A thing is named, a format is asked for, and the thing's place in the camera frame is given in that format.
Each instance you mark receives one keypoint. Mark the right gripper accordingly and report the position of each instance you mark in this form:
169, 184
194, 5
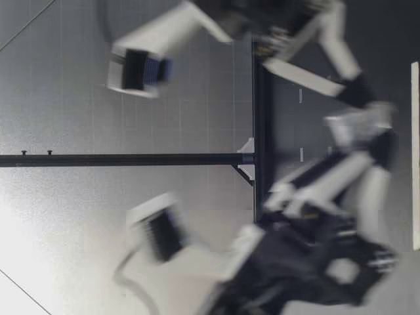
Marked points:
262, 16

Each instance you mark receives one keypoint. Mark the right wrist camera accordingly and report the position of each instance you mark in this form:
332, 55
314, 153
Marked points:
157, 36

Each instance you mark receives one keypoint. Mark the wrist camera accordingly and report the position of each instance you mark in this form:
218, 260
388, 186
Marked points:
157, 36
210, 262

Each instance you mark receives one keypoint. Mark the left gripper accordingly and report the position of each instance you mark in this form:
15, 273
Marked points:
295, 249

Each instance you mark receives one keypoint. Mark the clear plastic cup with lid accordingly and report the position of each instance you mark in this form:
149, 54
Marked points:
354, 128

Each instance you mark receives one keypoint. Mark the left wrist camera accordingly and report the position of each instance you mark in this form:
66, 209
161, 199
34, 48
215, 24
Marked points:
210, 262

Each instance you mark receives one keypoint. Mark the black frame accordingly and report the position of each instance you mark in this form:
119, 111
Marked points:
131, 159

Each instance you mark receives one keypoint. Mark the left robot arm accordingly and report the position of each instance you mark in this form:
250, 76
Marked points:
249, 300

